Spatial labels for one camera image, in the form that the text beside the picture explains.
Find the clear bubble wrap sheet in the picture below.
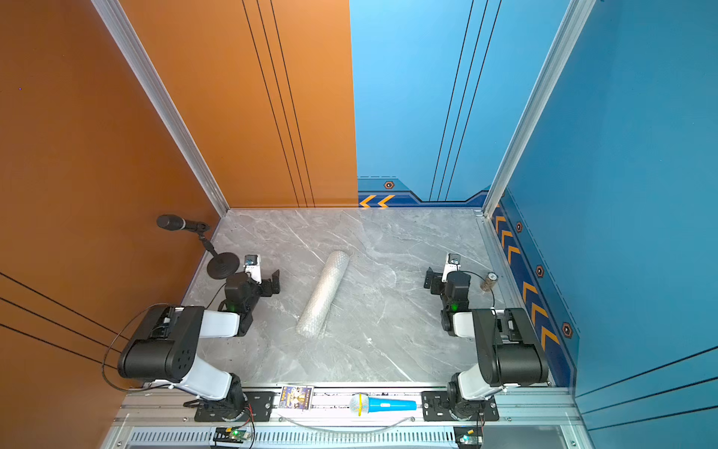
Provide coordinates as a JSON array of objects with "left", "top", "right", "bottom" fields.
[{"left": 295, "top": 251, "right": 350, "bottom": 339}]

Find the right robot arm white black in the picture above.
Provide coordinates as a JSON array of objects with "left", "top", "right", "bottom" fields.
[{"left": 424, "top": 269, "right": 550, "bottom": 421}]

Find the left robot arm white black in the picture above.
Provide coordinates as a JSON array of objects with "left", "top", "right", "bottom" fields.
[{"left": 117, "top": 271, "right": 280, "bottom": 423}]

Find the black microphone on stand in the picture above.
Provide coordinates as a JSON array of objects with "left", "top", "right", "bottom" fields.
[{"left": 156, "top": 214, "right": 239, "bottom": 280}]

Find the brown cylindrical can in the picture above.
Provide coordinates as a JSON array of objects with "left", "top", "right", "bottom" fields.
[{"left": 481, "top": 271, "right": 498, "bottom": 292}]

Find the colourful card box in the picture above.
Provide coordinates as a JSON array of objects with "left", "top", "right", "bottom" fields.
[{"left": 277, "top": 385, "right": 314, "bottom": 411}]

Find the blue toy microphone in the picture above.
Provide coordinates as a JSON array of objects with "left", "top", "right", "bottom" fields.
[{"left": 349, "top": 394, "right": 417, "bottom": 416}]

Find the left green circuit board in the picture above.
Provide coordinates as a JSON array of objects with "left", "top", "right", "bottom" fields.
[{"left": 212, "top": 427, "right": 254, "bottom": 447}]

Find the green circuit board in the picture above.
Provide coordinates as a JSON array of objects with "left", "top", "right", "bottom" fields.
[
  {"left": 454, "top": 427, "right": 484, "bottom": 449},
  {"left": 212, "top": 427, "right": 254, "bottom": 447}
]

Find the right green circuit board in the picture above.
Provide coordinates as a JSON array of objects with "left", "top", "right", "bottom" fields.
[{"left": 454, "top": 427, "right": 484, "bottom": 449}]

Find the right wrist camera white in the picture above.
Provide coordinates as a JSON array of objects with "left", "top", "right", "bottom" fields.
[{"left": 441, "top": 253, "right": 461, "bottom": 282}]

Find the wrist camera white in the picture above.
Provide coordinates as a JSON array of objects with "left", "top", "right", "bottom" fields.
[
  {"left": 441, "top": 253, "right": 461, "bottom": 282},
  {"left": 244, "top": 254, "right": 262, "bottom": 284}
]

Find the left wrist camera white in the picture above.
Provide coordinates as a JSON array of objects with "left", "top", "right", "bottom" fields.
[{"left": 244, "top": 254, "right": 262, "bottom": 284}]

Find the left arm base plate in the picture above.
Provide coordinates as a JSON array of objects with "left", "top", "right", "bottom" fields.
[{"left": 194, "top": 391, "right": 276, "bottom": 424}]

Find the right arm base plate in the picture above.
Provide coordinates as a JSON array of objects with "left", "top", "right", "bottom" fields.
[{"left": 421, "top": 391, "right": 500, "bottom": 423}]

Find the aluminium front rail frame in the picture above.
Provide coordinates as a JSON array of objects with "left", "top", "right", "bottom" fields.
[{"left": 102, "top": 383, "right": 593, "bottom": 448}]

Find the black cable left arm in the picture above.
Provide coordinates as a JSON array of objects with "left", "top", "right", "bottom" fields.
[{"left": 100, "top": 302, "right": 169, "bottom": 392}]

